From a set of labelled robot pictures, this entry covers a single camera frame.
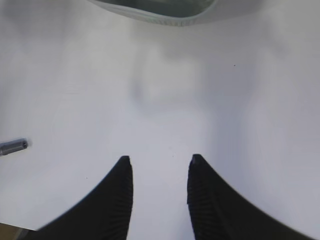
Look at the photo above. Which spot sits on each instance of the green woven plastic basket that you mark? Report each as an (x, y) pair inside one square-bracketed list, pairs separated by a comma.
[(176, 13)]

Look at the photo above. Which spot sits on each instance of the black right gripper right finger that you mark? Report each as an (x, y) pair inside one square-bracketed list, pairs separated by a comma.
[(218, 212)]

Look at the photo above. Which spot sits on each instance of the silver glitter pen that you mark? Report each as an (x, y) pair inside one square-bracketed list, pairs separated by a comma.
[(12, 146)]

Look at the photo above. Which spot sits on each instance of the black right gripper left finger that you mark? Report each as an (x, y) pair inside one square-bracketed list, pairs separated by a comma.
[(104, 214)]

